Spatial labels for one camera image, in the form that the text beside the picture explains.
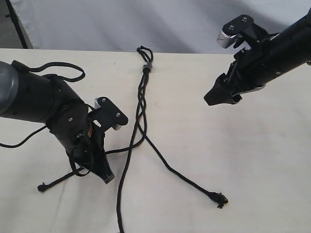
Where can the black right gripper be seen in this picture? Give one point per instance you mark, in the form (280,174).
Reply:
(229,87)

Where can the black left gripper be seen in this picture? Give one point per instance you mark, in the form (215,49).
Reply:
(88,152)

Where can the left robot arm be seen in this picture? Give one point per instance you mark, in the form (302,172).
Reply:
(48,99)

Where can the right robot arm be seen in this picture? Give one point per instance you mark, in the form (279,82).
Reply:
(269,56)

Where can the grey backdrop cloth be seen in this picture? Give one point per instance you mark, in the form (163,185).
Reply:
(173,26)

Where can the black stand pole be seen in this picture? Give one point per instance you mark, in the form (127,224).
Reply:
(14,19)

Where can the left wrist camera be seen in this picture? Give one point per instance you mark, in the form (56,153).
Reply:
(107,114)

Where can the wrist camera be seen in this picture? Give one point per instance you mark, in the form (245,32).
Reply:
(236,31)
(107,114)

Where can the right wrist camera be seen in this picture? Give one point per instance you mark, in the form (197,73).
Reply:
(236,31)

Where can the black cable clamp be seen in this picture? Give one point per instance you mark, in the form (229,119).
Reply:
(147,67)

